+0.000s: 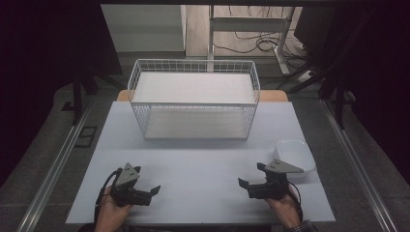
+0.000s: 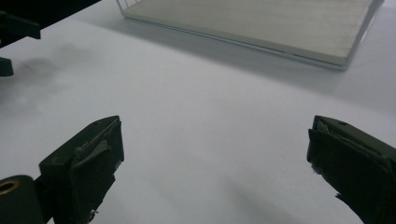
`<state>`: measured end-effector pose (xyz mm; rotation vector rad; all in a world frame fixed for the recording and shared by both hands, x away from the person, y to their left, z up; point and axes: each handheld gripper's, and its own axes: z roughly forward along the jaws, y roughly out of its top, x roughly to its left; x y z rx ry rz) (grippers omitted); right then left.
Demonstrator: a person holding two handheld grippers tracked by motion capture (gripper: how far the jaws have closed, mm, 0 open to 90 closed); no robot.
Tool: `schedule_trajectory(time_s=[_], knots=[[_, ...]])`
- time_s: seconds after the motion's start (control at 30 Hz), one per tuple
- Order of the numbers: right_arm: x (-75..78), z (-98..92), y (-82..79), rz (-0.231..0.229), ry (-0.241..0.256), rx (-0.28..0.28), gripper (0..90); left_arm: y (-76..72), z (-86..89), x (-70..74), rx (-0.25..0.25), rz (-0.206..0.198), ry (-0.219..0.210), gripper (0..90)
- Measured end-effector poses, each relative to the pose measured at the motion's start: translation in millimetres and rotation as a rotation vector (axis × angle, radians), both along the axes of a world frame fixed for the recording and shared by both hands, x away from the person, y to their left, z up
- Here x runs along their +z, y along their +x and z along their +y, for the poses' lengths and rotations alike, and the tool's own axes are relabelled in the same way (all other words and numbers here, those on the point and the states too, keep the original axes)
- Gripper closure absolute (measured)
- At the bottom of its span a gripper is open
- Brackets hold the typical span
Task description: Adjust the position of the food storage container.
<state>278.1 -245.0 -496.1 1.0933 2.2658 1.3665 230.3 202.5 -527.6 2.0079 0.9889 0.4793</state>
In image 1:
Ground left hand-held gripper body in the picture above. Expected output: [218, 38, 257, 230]
[110, 162, 153, 208]

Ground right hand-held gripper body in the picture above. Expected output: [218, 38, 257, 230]
[247, 159, 305, 200]

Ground person's right hand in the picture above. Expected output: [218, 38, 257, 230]
[263, 188, 303, 230]

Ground person's left hand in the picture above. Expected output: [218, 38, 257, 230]
[94, 186, 133, 232]

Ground white square bowl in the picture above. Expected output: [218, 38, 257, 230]
[273, 138, 317, 174]

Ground black tripod stand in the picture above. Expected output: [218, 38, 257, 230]
[288, 47, 357, 131]
[62, 62, 125, 128]

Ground white power strip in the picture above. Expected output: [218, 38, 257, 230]
[295, 70, 313, 84]

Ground white cabinet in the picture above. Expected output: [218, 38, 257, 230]
[101, 4, 188, 53]

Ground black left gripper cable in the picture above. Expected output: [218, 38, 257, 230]
[93, 168, 121, 224]

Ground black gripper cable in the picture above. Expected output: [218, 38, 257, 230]
[285, 181, 305, 224]
[93, 168, 121, 224]

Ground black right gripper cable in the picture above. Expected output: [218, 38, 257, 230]
[285, 181, 305, 224]

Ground black rectangular floor frame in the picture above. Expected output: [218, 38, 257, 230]
[73, 126, 98, 149]

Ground metal floor rail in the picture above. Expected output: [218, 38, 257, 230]
[319, 98, 400, 232]
[16, 96, 95, 232]

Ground white wire shelf rack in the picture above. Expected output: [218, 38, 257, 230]
[127, 58, 262, 141]

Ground black floor cables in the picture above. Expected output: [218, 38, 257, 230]
[213, 5, 312, 56]

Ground white desk frame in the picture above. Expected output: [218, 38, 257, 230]
[207, 4, 297, 75]

